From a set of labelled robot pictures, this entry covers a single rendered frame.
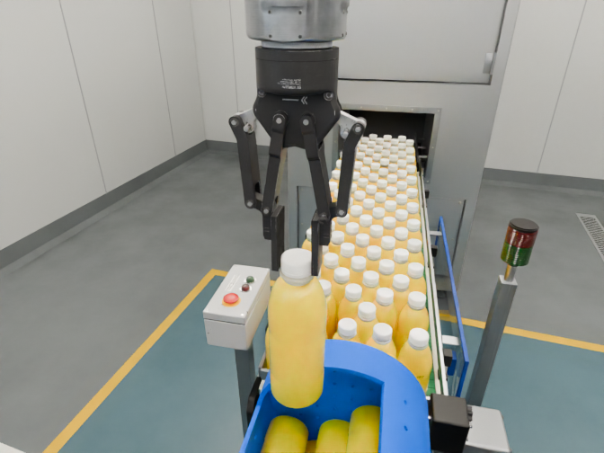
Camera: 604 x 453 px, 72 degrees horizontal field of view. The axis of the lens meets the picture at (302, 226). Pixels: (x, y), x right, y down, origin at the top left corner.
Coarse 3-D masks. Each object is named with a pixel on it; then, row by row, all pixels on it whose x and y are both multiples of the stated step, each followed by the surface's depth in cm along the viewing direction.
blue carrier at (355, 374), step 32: (352, 352) 64; (384, 352) 65; (352, 384) 69; (384, 384) 60; (416, 384) 65; (256, 416) 67; (320, 416) 75; (384, 416) 56; (416, 416) 60; (256, 448) 68; (384, 448) 52; (416, 448) 56
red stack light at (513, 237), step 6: (510, 228) 96; (510, 234) 97; (516, 234) 95; (522, 234) 94; (528, 234) 94; (534, 234) 94; (510, 240) 97; (516, 240) 96; (522, 240) 95; (528, 240) 95; (534, 240) 95; (516, 246) 96; (522, 246) 95; (528, 246) 95
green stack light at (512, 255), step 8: (504, 240) 99; (504, 248) 99; (512, 248) 97; (520, 248) 96; (528, 248) 96; (504, 256) 99; (512, 256) 98; (520, 256) 97; (528, 256) 97; (512, 264) 98; (520, 264) 98
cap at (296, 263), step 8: (288, 256) 47; (296, 256) 47; (304, 256) 47; (280, 264) 47; (288, 264) 46; (296, 264) 46; (304, 264) 46; (288, 272) 46; (296, 272) 46; (304, 272) 46
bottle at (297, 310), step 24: (288, 288) 47; (312, 288) 47; (288, 312) 47; (312, 312) 47; (288, 336) 48; (312, 336) 48; (288, 360) 50; (312, 360) 50; (288, 384) 52; (312, 384) 52
